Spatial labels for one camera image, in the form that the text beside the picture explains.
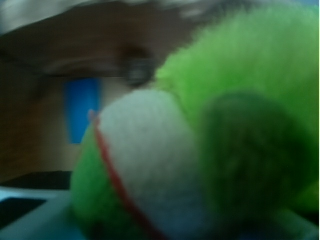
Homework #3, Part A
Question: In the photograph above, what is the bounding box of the blue rectangular block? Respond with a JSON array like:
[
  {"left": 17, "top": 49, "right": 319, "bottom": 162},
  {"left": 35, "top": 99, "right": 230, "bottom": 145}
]
[{"left": 64, "top": 78, "right": 101, "bottom": 145}]

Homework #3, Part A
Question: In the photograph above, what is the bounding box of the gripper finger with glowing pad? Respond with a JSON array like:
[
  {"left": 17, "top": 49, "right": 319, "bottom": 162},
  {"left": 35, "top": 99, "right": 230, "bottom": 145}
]
[{"left": 0, "top": 186, "right": 83, "bottom": 240}]

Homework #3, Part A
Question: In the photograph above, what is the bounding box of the brown paper bag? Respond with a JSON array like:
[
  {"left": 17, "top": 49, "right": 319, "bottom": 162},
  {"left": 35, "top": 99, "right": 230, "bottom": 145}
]
[{"left": 0, "top": 0, "right": 223, "bottom": 182}]

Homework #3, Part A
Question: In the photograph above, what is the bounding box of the green plush animal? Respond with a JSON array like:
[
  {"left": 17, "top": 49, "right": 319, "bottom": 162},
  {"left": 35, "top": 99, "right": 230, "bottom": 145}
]
[{"left": 70, "top": 2, "right": 320, "bottom": 240}]

